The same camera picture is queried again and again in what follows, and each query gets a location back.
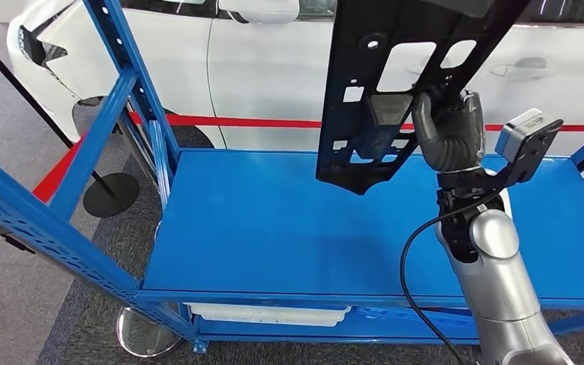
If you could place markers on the stanchion post with chrome base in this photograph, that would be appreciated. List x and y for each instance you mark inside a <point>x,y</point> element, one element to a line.
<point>146,335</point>

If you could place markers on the white car side mirror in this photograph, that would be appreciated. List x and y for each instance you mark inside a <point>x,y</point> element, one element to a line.
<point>262,10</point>

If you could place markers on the large white plastic bin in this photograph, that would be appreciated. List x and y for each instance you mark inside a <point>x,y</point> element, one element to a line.
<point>267,315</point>

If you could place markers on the red barrier belt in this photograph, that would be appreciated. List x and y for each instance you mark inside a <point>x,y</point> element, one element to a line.
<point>262,122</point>

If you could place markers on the thin black pole stand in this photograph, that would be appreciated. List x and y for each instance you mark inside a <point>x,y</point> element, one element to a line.
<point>110,196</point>

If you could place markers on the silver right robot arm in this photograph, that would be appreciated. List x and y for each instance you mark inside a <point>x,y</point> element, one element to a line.
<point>498,282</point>

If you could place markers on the black plastic panel part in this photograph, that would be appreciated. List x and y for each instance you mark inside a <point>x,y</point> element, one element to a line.
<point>352,60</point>

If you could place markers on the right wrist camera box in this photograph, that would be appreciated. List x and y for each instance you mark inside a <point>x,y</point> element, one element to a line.
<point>526,136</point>

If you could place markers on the grey stanchion post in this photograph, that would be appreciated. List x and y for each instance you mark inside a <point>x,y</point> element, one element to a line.
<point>160,161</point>

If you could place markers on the white car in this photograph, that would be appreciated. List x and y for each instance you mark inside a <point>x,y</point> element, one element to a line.
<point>262,75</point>

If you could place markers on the blue metal shelf rack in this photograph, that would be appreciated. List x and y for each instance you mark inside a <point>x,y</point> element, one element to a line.
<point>272,226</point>

